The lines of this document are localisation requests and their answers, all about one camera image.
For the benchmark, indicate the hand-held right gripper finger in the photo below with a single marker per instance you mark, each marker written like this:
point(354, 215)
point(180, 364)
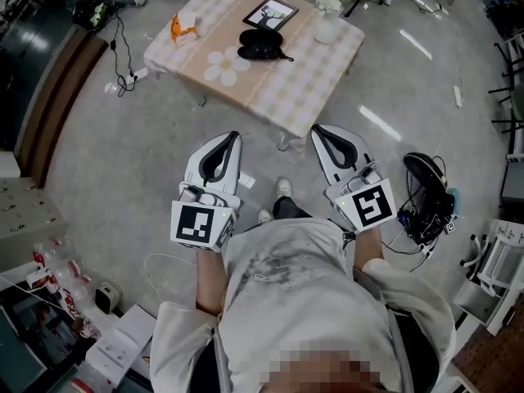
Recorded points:
point(362, 145)
point(323, 158)

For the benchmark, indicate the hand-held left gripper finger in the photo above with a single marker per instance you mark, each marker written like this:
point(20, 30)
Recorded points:
point(196, 162)
point(233, 170)

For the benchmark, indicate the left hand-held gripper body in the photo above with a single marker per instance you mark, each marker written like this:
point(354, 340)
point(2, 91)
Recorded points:
point(196, 223)

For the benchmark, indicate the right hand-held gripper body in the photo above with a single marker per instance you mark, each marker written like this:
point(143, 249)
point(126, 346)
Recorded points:
point(368, 207)

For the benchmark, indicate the black glasses case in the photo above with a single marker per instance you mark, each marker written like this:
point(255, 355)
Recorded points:
point(262, 37)

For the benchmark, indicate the person's right forearm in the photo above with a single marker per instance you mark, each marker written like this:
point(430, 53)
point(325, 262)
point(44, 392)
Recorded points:
point(368, 248)

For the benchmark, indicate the person's left forearm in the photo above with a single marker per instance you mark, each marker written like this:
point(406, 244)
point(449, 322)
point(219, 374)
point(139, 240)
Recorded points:
point(210, 281)

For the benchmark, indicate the white paper slip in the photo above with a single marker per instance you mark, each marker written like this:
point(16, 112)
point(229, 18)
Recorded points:
point(247, 179)

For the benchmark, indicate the person's right white shoe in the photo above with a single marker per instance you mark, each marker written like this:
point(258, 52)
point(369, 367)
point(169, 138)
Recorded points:
point(283, 187)

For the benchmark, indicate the person's white shoe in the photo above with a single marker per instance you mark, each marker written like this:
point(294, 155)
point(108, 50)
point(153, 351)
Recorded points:
point(283, 187)
point(265, 216)

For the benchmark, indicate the person's left white shoe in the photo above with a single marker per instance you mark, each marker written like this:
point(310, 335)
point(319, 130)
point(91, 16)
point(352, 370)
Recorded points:
point(265, 216)

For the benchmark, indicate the person's black trousers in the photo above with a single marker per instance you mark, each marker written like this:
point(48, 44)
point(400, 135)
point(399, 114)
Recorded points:
point(286, 209)

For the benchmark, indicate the beige checked flower tablecloth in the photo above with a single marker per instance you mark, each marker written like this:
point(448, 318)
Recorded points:
point(278, 88)

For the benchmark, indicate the white power strip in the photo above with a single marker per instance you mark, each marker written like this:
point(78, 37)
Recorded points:
point(457, 96)
point(137, 76)

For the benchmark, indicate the small gray black device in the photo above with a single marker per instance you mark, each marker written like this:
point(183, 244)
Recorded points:
point(105, 297)

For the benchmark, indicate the person's white t-shirt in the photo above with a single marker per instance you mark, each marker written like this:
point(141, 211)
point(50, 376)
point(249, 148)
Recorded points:
point(294, 301)

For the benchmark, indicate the white vase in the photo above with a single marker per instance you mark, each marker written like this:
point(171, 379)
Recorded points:
point(327, 29)

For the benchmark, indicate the orange and white packet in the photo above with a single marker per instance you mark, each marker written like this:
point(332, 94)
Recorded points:
point(186, 27)

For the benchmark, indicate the white cardboard box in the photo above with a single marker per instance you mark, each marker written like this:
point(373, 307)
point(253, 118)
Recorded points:
point(123, 342)

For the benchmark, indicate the white storage rack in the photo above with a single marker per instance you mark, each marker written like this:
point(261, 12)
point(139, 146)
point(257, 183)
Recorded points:
point(495, 268)

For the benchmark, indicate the pack of clear red-label bottles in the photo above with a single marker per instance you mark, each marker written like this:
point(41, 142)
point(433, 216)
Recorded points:
point(65, 276)

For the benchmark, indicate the brown wooden step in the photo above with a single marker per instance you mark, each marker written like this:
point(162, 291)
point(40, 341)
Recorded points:
point(53, 109)

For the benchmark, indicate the person's head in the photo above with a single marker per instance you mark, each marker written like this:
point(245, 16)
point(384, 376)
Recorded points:
point(335, 367)

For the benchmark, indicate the gray drawer cabinet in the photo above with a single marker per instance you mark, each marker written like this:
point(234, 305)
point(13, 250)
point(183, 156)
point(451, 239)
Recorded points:
point(28, 215)

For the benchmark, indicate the black green bag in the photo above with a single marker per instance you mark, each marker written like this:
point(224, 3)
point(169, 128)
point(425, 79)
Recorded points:
point(92, 12)

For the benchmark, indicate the black picture frame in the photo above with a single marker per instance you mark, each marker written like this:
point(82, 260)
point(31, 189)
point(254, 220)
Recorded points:
point(270, 12)

